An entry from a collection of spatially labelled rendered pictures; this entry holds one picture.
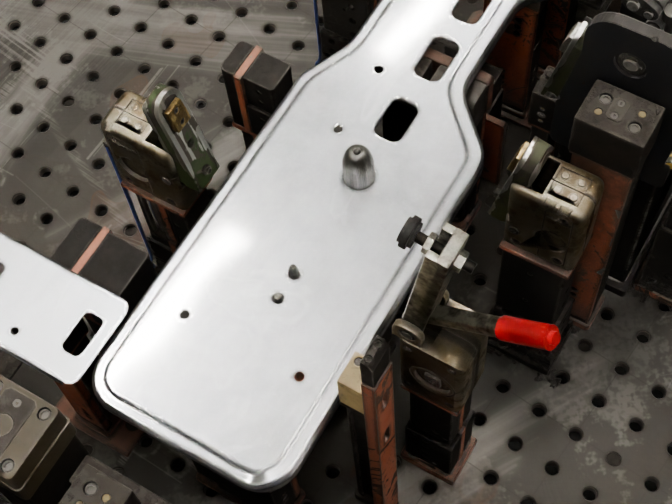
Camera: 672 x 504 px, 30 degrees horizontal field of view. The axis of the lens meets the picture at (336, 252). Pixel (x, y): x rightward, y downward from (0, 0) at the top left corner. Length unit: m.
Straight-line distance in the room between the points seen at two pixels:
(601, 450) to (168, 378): 0.54
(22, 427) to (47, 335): 0.13
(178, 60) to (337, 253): 0.59
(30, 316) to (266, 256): 0.24
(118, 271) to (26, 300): 0.09
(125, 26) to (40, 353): 0.68
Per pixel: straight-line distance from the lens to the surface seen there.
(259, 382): 1.18
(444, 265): 0.98
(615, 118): 1.18
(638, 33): 1.15
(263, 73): 1.36
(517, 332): 1.05
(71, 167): 1.69
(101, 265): 1.28
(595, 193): 1.19
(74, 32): 1.81
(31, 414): 1.15
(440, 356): 1.13
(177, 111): 1.22
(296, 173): 1.28
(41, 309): 1.25
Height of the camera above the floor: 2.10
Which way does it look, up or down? 63 degrees down
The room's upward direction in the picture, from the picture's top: 7 degrees counter-clockwise
